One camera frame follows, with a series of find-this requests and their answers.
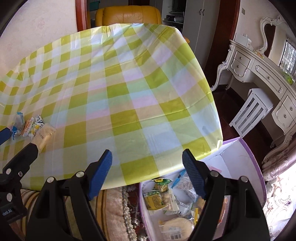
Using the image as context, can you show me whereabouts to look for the white snack pouch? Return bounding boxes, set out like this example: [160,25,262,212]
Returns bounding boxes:
[161,189,193,216]

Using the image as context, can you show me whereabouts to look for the cream pastry clear wrapper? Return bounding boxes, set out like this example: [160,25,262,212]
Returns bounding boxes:
[31,123,56,152]

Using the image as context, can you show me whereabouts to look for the tiger-skin cake bread package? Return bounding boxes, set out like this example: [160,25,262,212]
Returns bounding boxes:
[218,196,228,225]

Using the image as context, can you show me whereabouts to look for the round cookie clear wrapper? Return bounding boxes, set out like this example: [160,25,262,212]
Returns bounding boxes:
[159,217,194,240]

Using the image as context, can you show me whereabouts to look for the blue clear snack bag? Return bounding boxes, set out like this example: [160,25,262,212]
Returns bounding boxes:
[171,170,198,202]

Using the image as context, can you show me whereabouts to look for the blue white milk candy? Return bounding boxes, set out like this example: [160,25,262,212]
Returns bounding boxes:
[11,112,25,140]

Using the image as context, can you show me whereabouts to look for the ginkgo snack packet orange white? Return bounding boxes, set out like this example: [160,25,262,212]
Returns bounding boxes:
[22,115,44,138]

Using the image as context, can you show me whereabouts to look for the green pea snack packet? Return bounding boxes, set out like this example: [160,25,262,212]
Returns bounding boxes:
[152,178,171,193]

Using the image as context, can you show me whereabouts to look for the pink embroidered curtain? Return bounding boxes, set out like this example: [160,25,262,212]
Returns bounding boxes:
[262,140,295,240]

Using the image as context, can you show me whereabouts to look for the striped plush cushion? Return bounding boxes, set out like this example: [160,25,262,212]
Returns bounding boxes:
[14,186,139,241]

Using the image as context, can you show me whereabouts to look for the white purple cardboard box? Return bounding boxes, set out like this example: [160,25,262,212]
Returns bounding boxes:
[139,138,269,240]

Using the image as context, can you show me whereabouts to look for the white slatted stool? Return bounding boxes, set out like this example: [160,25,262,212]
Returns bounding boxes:
[229,88,273,138]

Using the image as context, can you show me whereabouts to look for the green checkered tablecloth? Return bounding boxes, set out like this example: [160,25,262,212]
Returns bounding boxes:
[1,24,223,190]

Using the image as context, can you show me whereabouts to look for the white ornate dressing table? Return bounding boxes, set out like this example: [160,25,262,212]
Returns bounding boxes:
[211,41,295,150]

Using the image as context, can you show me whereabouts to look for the ornate white mirror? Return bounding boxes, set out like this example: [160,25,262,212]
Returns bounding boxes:
[256,15,295,76]

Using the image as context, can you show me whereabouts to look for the yellow leather armchair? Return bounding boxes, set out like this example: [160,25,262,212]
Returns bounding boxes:
[95,6,162,27]

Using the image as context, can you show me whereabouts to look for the white wardrobe cabinet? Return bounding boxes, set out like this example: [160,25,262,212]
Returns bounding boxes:
[183,0,220,69]

